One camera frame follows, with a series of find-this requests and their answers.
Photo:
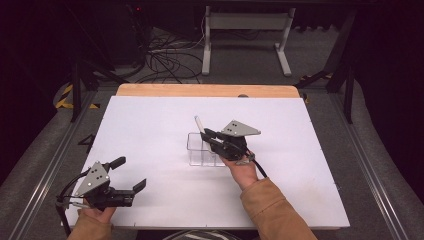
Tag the white board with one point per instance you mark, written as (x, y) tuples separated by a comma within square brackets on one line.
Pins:
[(166, 126)]

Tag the clear plastic compartment organizer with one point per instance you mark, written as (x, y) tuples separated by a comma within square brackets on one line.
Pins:
[(200, 155)]

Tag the wooden table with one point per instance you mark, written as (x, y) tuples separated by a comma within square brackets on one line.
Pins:
[(206, 90)]

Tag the aluminium floor rail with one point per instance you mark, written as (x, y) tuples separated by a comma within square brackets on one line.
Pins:
[(366, 173), (50, 173)]

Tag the yellow black hazard tape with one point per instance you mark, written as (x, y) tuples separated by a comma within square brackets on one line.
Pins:
[(65, 96)]

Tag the white metal stand frame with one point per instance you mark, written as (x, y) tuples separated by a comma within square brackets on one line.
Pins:
[(246, 21)]

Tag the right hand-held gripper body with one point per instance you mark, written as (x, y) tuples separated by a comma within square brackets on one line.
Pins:
[(233, 145)]

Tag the white pen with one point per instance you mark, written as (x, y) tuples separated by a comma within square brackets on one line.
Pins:
[(200, 125)]

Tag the black metal stand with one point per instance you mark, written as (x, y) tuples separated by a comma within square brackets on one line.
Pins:
[(76, 93), (348, 96)]

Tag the person's left hand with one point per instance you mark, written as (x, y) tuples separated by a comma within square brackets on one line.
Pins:
[(98, 215)]

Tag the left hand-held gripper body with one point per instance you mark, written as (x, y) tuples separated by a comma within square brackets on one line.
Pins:
[(100, 195)]

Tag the person's right hand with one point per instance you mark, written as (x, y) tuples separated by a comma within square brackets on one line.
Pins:
[(243, 175)]

